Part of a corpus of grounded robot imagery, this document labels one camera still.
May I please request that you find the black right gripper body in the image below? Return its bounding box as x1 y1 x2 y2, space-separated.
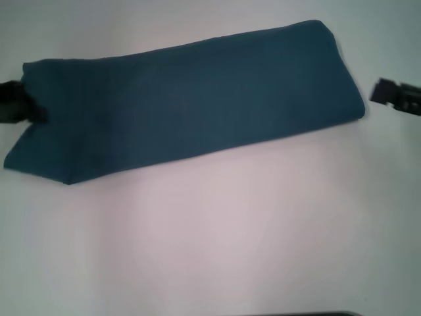
393 82 421 117

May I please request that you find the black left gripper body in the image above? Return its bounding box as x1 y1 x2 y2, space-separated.
0 80 34 125

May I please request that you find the blue shirt with pink print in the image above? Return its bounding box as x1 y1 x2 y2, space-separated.
2 18 366 186

